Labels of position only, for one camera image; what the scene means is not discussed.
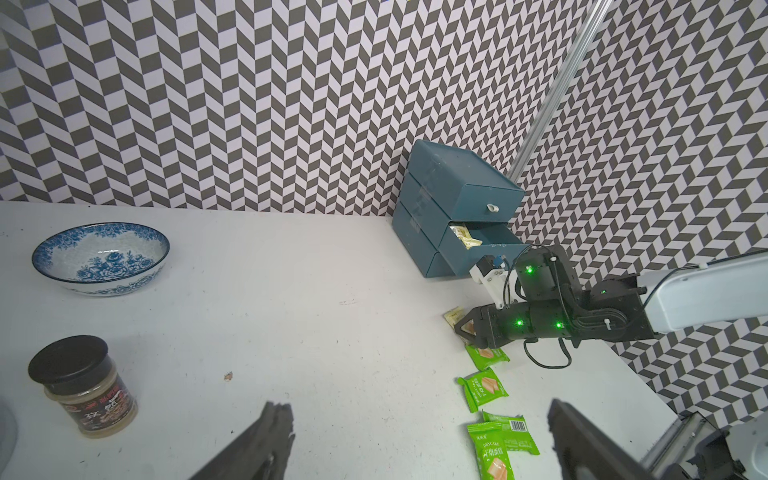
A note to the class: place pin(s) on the green cookie packet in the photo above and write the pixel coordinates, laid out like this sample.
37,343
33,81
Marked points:
481,388
485,358
514,432
491,454

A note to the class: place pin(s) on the chrome wire cup rack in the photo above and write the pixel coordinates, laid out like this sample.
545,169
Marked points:
8,434

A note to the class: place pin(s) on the yellow cookie packet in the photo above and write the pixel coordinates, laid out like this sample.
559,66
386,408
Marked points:
465,236
455,316

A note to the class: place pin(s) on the blue white porcelain bowl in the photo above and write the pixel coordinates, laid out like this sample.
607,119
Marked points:
104,259

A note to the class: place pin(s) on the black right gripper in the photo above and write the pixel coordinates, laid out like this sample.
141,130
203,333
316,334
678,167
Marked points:
490,327

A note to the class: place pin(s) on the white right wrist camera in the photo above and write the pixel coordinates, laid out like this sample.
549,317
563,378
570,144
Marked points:
491,272

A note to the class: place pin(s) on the black lid spice jar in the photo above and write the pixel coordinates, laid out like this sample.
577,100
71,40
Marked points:
77,373

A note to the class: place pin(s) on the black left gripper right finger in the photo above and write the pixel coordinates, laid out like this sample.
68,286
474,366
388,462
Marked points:
585,452

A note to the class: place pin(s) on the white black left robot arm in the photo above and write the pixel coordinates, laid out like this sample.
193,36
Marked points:
685,451

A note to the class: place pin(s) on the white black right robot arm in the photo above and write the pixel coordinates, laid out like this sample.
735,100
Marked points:
538,296

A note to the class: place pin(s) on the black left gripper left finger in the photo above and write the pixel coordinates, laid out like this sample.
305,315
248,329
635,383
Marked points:
260,452

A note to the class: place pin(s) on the teal three-drawer cabinet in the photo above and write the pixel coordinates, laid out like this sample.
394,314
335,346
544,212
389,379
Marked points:
446,185

